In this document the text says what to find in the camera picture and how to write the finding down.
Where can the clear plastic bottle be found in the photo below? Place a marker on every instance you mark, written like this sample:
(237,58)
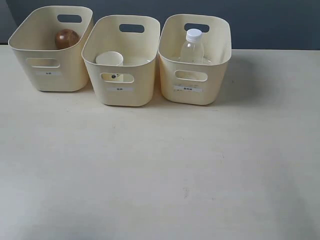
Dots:
(192,50)

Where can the white paper cup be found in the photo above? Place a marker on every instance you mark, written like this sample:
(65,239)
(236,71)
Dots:
(111,59)

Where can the brown wooden cup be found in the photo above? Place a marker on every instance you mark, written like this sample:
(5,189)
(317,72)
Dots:
(66,38)

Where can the cream right storage bin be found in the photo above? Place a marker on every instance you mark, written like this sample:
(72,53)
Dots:
(189,83)

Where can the cream storage bin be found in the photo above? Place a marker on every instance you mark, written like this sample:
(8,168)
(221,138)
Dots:
(136,38)
(189,83)
(50,69)

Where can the cream middle storage bin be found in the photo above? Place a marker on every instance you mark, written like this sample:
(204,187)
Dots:
(136,38)

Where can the cream left storage bin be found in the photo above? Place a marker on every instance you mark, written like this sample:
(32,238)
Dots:
(50,69)

